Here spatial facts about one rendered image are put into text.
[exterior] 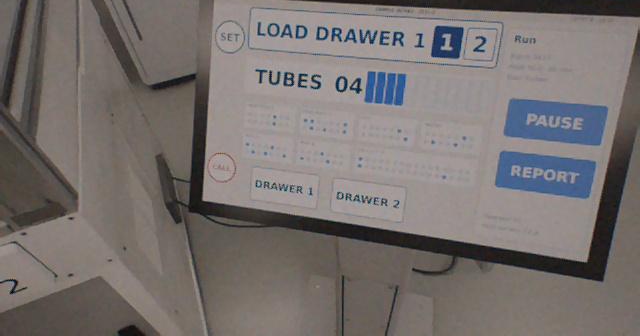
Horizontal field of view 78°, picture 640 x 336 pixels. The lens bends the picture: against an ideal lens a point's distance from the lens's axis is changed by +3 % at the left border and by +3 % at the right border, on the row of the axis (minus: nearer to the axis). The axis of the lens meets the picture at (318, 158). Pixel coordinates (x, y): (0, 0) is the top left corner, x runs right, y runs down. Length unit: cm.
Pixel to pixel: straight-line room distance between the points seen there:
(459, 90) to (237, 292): 125
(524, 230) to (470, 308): 107
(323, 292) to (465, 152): 108
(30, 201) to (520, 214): 62
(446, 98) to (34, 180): 53
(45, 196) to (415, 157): 50
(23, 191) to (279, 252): 113
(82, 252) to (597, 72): 75
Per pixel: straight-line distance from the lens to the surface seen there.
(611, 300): 180
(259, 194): 52
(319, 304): 147
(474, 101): 49
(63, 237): 71
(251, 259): 162
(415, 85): 48
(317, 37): 50
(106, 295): 89
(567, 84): 51
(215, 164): 54
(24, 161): 60
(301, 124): 49
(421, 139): 48
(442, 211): 50
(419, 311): 149
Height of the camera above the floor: 140
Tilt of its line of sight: 48 degrees down
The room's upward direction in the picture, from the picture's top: 4 degrees counter-clockwise
